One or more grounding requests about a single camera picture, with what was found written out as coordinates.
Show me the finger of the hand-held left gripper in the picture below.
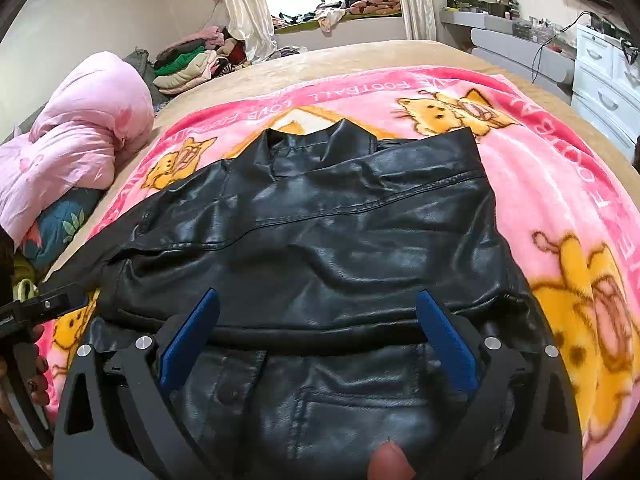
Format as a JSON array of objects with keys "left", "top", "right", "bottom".
[{"left": 14, "top": 283, "right": 91, "bottom": 322}]

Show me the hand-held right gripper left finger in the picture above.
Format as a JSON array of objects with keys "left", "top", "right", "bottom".
[{"left": 52, "top": 287, "right": 221, "bottom": 480}]

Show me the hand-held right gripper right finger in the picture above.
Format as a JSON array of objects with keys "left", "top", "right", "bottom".
[{"left": 416, "top": 289, "right": 586, "bottom": 480}]

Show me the black leather jacket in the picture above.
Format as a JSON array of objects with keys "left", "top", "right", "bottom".
[{"left": 42, "top": 119, "right": 556, "bottom": 480}]

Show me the pile of folded clothes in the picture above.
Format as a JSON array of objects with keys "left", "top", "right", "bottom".
[{"left": 150, "top": 25, "right": 251, "bottom": 96}]

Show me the heap of mixed clothes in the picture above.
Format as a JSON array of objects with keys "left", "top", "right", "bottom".
[{"left": 272, "top": 0, "right": 403, "bottom": 33}]

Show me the person's left hand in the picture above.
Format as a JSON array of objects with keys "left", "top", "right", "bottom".
[{"left": 25, "top": 324, "right": 52, "bottom": 407}]

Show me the person's right hand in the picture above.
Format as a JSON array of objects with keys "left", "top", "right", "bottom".
[{"left": 367, "top": 441, "right": 417, "bottom": 480}]

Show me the yellow green cloth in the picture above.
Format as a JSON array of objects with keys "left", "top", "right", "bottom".
[{"left": 12, "top": 255, "right": 41, "bottom": 302}]

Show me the floral pillow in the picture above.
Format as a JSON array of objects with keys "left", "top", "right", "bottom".
[{"left": 20, "top": 187, "right": 106, "bottom": 273}]

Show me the pink pillow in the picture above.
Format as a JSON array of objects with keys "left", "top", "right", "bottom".
[{"left": 0, "top": 51, "right": 156, "bottom": 248}]

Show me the pink printed blanket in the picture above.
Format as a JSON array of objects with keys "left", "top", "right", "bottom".
[{"left": 37, "top": 65, "right": 640, "bottom": 480}]

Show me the grey cloth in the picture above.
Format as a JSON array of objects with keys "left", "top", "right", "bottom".
[{"left": 122, "top": 49, "right": 171, "bottom": 106}]

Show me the grey dressing table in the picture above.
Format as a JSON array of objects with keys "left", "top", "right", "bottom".
[{"left": 440, "top": 7, "right": 576, "bottom": 106}]

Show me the beige bed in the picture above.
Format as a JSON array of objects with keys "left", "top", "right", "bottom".
[{"left": 42, "top": 40, "right": 640, "bottom": 281}]

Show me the white drawer cabinet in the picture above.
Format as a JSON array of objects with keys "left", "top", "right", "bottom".
[{"left": 570, "top": 22, "right": 640, "bottom": 161}]

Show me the clutter of small bottles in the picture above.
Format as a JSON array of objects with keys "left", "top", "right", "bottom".
[{"left": 509, "top": 10, "right": 557, "bottom": 45}]

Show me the cream curtain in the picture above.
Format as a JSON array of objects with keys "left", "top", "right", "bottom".
[
  {"left": 202, "top": 0, "right": 278, "bottom": 63},
  {"left": 387, "top": 0, "right": 438, "bottom": 42}
]

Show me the black cable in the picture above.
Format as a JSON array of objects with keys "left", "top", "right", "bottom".
[{"left": 530, "top": 10, "right": 596, "bottom": 84}]

